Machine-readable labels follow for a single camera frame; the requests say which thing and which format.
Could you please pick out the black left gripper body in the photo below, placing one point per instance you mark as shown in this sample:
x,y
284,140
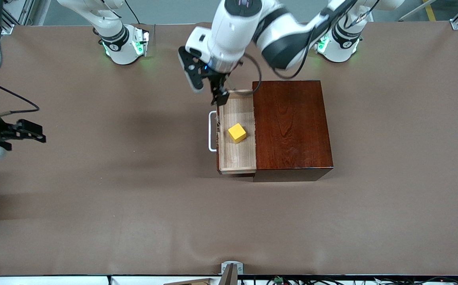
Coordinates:
x,y
215,78

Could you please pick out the yellow wooden block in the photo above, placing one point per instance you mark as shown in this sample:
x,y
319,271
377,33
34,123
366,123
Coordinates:
x,y
237,132

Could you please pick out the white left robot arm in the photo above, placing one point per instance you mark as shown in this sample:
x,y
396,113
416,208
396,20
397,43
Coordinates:
x,y
233,31

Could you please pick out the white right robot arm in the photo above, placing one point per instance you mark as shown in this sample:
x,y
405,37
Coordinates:
x,y
118,47

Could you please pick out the dark red wooden cabinet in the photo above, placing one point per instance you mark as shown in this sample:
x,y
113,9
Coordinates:
x,y
292,130

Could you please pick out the brown table mat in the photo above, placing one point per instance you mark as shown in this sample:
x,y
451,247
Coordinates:
x,y
134,237

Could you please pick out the silver metal bracket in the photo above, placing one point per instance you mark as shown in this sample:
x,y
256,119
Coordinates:
x,y
232,266

